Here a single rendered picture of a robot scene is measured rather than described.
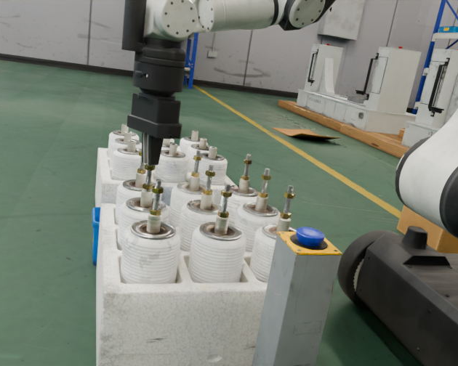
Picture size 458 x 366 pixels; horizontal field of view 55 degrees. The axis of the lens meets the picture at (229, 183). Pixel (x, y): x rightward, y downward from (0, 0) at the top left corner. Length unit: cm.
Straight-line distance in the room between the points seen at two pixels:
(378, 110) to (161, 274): 350
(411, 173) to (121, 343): 55
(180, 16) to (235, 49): 650
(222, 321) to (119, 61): 640
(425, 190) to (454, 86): 281
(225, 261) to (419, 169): 35
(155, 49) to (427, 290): 65
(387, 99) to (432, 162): 336
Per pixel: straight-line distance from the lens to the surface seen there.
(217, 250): 75
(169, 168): 125
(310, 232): 64
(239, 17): 85
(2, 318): 100
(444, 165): 75
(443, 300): 90
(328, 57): 537
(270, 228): 83
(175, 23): 75
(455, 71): 354
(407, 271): 97
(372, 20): 816
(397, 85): 415
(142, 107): 81
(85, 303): 102
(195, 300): 74
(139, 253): 73
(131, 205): 85
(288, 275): 62
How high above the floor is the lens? 55
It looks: 16 degrees down
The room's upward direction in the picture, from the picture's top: 9 degrees clockwise
